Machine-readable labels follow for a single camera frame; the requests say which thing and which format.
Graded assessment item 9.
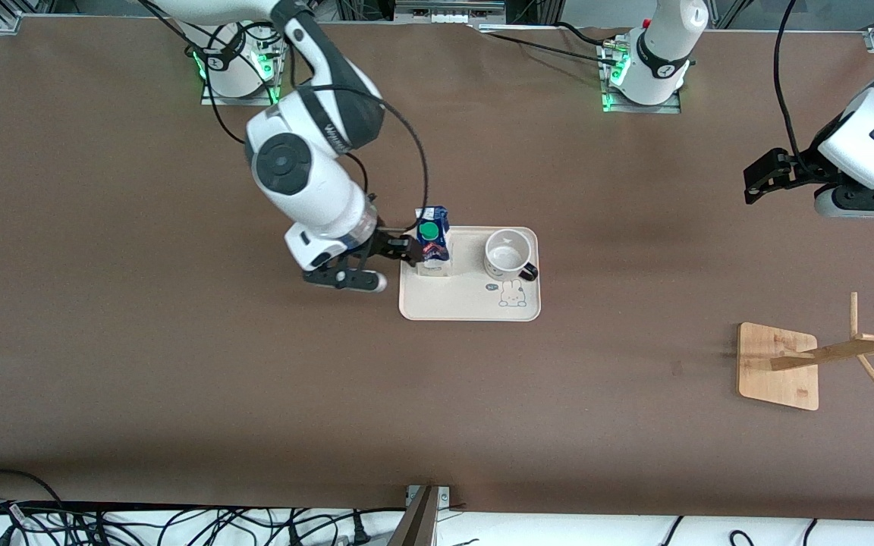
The blue milk carton green cap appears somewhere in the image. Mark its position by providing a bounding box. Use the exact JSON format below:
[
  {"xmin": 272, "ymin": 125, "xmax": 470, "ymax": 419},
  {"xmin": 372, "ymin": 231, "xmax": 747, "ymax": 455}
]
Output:
[{"xmin": 414, "ymin": 205, "xmax": 454, "ymax": 279}]

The cream tray with rabbit print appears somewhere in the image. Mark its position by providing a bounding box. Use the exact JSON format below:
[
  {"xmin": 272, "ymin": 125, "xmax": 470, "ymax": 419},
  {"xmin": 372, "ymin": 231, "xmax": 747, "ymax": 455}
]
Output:
[{"xmin": 398, "ymin": 225, "xmax": 542, "ymax": 323}]

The wooden mug tree rack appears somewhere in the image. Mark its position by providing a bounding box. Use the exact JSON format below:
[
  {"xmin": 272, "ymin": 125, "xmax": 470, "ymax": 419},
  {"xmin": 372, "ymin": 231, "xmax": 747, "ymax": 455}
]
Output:
[{"xmin": 736, "ymin": 291, "xmax": 874, "ymax": 413}]

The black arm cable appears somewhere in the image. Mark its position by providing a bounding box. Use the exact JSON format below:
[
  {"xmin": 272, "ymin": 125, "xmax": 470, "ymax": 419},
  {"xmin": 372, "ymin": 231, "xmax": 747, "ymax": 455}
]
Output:
[
  {"xmin": 289, "ymin": 8, "xmax": 431, "ymax": 234},
  {"xmin": 137, "ymin": 0, "xmax": 250, "ymax": 146},
  {"xmin": 773, "ymin": 0, "xmax": 819, "ymax": 166}
]

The white mug with black handle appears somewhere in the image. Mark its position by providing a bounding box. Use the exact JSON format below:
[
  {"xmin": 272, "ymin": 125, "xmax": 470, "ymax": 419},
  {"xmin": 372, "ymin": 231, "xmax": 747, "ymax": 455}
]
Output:
[{"xmin": 483, "ymin": 228, "xmax": 540, "ymax": 284}]

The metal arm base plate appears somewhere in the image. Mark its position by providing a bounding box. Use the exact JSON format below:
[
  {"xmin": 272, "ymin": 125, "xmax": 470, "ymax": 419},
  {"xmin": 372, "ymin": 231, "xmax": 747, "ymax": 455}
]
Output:
[
  {"xmin": 200, "ymin": 44, "xmax": 285, "ymax": 108},
  {"xmin": 599, "ymin": 36, "xmax": 684, "ymax": 115}
]

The black table cable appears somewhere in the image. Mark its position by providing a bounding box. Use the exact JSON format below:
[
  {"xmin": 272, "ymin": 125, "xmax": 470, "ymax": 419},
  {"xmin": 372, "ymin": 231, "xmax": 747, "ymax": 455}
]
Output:
[
  {"xmin": 555, "ymin": 20, "xmax": 620, "ymax": 49},
  {"xmin": 475, "ymin": 27, "xmax": 609, "ymax": 71}
]

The dark metal frame post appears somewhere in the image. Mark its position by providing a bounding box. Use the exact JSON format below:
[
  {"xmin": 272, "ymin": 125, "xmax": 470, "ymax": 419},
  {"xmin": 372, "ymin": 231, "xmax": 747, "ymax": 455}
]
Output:
[{"xmin": 387, "ymin": 483, "xmax": 454, "ymax": 546}]

